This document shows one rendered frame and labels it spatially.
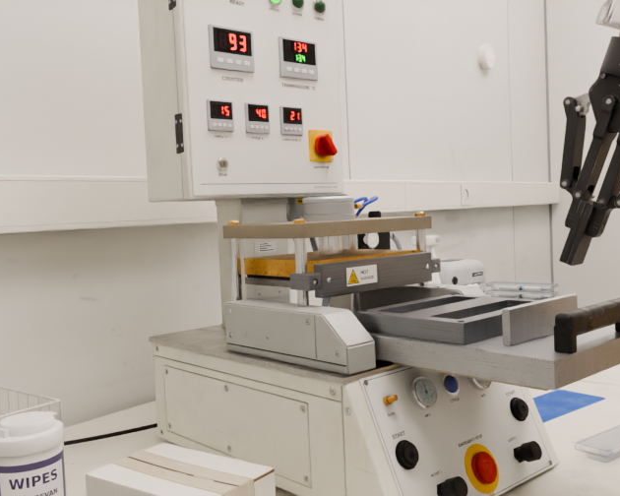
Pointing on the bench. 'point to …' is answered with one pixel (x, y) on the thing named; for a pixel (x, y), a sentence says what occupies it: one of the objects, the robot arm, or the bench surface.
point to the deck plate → (206, 338)
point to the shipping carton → (180, 475)
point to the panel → (452, 432)
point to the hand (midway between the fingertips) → (582, 232)
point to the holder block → (441, 318)
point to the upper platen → (264, 271)
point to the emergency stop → (484, 467)
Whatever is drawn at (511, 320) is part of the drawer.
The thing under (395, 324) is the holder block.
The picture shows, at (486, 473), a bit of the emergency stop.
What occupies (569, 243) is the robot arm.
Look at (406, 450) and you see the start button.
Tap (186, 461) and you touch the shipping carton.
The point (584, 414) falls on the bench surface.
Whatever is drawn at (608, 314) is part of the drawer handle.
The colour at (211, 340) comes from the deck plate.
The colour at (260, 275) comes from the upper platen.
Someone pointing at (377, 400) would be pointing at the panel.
